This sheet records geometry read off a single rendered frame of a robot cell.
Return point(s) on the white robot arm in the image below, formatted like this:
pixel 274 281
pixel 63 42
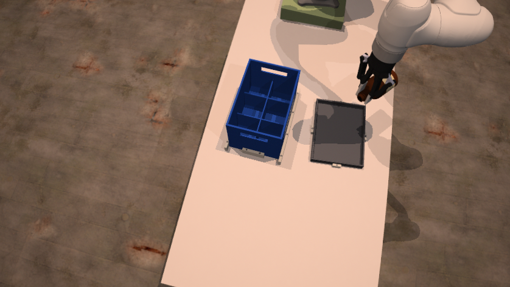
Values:
pixel 445 23

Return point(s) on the blue plastic crate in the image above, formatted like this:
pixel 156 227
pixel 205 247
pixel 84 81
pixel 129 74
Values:
pixel 259 122

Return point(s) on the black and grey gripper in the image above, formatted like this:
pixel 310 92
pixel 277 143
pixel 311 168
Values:
pixel 380 70

